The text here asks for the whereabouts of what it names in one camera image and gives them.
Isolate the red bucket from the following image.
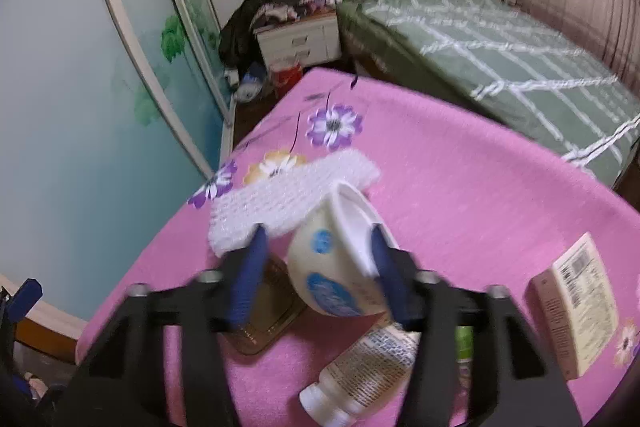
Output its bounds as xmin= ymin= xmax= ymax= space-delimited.
xmin=270 ymin=61 xmax=303 ymax=98

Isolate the pink floral tablecloth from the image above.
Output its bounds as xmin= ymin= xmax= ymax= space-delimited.
xmin=75 ymin=68 xmax=640 ymax=427

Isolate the white nightstand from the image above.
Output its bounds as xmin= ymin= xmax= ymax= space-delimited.
xmin=254 ymin=12 xmax=343 ymax=70

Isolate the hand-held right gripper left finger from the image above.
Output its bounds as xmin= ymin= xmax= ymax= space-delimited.
xmin=50 ymin=224 xmax=271 ymax=427

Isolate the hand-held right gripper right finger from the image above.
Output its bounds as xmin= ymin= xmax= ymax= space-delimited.
xmin=369 ymin=223 xmax=583 ymax=427

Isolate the pink carton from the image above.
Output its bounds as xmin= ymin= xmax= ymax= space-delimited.
xmin=529 ymin=232 xmax=620 ymax=380

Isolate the pink purple cloth pile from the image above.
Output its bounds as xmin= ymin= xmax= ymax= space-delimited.
xmin=295 ymin=0 xmax=336 ymax=15

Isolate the plastic bags heap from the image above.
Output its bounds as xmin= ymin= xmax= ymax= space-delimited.
xmin=225 ymin=62 xmax=273 ymax=102

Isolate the white instant noodle bowl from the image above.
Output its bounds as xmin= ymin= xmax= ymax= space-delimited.
xmin=286 ymin=181 xmax=401 ymax=319

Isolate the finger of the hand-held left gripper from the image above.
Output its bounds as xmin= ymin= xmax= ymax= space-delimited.
xmin=0 ymin=278 xmax=43 ymax=324

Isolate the brown plastic tray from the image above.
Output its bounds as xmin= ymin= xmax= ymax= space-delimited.
xmin=222 ymin=254 xmax=307 ymax=356

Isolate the white pill bottle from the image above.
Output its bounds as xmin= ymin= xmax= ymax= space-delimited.
xmin=299 ymin=324 xmax=422 ymax=427

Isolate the green checked quilt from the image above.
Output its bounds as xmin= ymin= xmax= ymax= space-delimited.
xmin=360 ymin=0 xmax=640 ymax=190

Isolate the dark clothes pile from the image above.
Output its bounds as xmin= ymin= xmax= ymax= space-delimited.
xmin=218 ymin=0 xmax=308 ymax=70

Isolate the sliding door wardrobe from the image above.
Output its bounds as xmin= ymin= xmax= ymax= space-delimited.
xmin=0 ymin=0 xmax=238 ymax=348

